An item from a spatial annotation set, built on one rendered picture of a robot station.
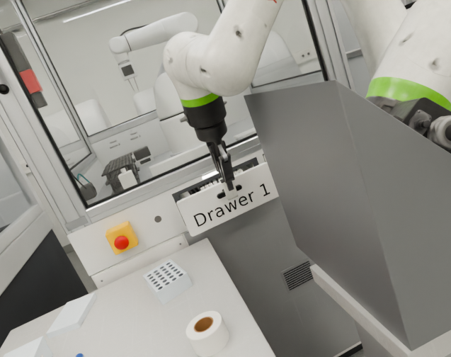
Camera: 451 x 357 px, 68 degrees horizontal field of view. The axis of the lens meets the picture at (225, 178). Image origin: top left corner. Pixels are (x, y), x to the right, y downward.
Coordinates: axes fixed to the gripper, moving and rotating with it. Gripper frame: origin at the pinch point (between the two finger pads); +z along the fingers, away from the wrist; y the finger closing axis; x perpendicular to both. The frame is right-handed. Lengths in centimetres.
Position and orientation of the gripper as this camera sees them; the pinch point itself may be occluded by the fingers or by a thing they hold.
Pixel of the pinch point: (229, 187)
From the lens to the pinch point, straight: 90.3
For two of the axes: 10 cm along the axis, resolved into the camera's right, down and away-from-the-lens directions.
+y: 3.5, 4.7, -8.1
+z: 2.5, 7.9, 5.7
